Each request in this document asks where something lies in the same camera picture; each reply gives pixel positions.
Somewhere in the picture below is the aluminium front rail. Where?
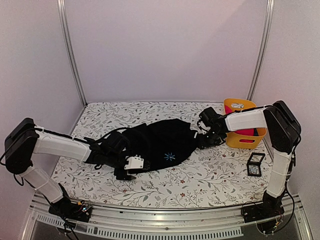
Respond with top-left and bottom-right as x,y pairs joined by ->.
21,194 -> 316,240

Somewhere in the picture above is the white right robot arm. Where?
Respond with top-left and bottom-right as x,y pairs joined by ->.
198,100 -> 302,218

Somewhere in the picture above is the aluminium corner post left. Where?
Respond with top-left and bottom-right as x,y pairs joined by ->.
56,0 -> 88,107

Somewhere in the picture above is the yellow plastic basket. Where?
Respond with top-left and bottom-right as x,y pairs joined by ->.
223,98 -> 267,149

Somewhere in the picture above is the floral tablecloth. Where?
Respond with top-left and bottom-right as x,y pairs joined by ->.
52,102 -> 273,209

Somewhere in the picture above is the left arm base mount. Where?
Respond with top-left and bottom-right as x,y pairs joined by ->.
48,197 -> 93,223

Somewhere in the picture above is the black t-shirt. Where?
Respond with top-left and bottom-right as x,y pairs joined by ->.
120,119 -> 198,174

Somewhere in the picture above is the sparkling brooch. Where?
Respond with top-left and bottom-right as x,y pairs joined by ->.
248,165 -> 260,176

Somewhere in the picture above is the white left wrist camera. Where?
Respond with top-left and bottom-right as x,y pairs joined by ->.
124,155 -> 144,170

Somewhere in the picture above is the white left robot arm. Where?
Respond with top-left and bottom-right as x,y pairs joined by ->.
1,117 -> 150,217

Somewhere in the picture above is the aluminium corner post right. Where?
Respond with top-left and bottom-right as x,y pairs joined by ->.
246,0 -> 275,101

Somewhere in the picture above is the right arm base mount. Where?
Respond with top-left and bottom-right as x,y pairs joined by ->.
240,201 -> 285,223

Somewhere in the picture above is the magenta cloth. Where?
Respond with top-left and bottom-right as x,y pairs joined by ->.
226,128 -> 257,149

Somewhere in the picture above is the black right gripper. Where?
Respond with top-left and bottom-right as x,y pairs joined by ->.
196,128 -> 223,150

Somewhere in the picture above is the black brooch display box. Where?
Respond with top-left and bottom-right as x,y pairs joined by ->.
246,152 -> 266,177

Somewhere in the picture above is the aluminium corner post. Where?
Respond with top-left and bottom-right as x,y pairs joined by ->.
56,0 -> 88,107
246,0 -> 275,101

